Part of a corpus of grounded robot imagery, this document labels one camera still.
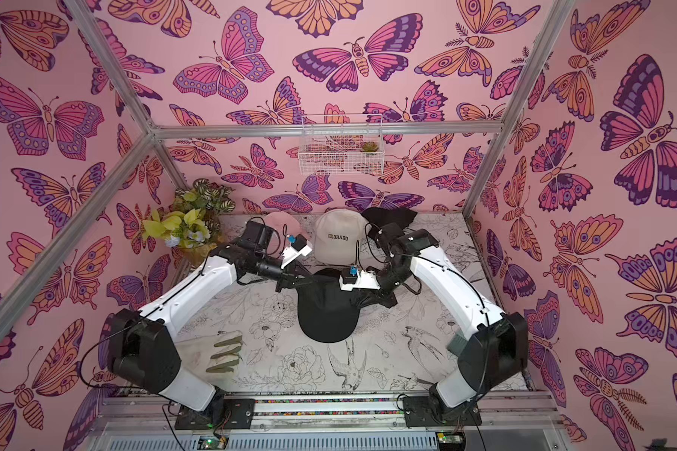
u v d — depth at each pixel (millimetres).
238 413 730
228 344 857
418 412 733
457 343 853
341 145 952
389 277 638
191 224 861
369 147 923
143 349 429
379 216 1099
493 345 412
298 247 682
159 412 749
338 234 1032
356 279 626
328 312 701
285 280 680
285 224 1090
